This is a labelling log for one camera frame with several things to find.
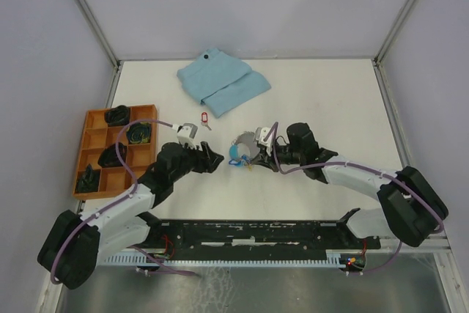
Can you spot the white cable duct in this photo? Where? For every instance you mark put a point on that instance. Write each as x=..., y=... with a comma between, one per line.
x=132, y=258

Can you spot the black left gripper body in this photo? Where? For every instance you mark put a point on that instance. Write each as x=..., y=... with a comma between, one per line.
x=193, y=161

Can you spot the blue tag key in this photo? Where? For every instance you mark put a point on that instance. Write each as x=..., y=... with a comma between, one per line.
x=237, y=163

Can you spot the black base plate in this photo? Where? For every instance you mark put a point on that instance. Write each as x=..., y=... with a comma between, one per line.
x=217, y=239

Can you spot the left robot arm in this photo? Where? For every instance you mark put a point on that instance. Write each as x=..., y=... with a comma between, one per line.
x=76, y=243

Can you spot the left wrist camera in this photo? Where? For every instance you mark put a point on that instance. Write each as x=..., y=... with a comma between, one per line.
x=186, y=134

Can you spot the metal key organizer blue handle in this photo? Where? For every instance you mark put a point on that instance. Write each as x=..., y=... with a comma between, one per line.
x=244, y=148

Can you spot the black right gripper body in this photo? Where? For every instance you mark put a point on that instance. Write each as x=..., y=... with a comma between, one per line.
x=270, y=160

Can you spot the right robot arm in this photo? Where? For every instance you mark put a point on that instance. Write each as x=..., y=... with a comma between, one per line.
x=409, y=208

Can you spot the light blue cloth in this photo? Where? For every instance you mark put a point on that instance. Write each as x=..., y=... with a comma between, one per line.
x=221, y=82

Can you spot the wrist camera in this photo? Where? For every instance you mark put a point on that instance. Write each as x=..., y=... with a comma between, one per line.
x=264, y=140
x=186, y=134

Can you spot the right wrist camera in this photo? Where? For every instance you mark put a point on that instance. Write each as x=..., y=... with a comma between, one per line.
x=264, y=140

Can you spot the red tag key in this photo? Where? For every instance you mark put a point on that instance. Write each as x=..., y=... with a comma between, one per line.
x=204, y=120

